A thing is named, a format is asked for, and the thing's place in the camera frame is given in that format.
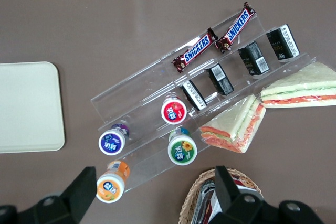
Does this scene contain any purple blueberry gum bottle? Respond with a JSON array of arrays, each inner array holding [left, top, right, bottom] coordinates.
[[98, 122, 131, 156]]

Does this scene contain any green gum bottle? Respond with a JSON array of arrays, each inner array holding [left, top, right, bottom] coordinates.
[[167, 127, 198, 166]]

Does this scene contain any clear acrylic tiered display rack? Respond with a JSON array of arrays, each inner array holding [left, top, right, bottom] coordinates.
[[90, 13, 318, 193]]

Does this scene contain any small black carton box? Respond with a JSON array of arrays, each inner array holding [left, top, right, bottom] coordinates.
[[180, 79, 207, 111], [266, 24, 300, 61], [238, 41, 270, 76], [204, 62, 235, 97]]

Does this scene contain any wrapped triangle sandwich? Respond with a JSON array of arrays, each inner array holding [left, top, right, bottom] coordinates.
[[259, 61, 336, 109], [199, 94, 267, 154]]

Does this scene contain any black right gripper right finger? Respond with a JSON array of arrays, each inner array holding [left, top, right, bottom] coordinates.
[[209, 165, 325, 224]]

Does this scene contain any light wicker basket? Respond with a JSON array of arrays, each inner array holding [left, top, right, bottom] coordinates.
[[178, 168, 264, 224]]

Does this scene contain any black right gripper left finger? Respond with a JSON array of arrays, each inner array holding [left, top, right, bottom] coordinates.
[[0, 166, 98, 224]]

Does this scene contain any silver striped foil packet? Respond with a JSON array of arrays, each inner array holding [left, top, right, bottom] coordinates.
[[191, 178, 217, 224]]

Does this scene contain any red white snack box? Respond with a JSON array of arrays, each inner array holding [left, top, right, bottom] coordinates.
[[209, 174, 260, 216]]

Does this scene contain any cream rectangular tray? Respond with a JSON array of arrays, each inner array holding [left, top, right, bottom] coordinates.
[[0, 61, 66, 154]]

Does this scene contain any orange gum bottle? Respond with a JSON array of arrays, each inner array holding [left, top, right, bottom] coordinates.
[[96, 160, 131, 204]]

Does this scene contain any Snickers chocolate bar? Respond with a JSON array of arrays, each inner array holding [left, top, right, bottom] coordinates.
[[172, 27, 219, 74], [215, 1, 257, 54]]

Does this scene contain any red strawberry gum bottle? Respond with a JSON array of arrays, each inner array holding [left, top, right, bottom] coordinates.
[[161, 91, 188, 124]]

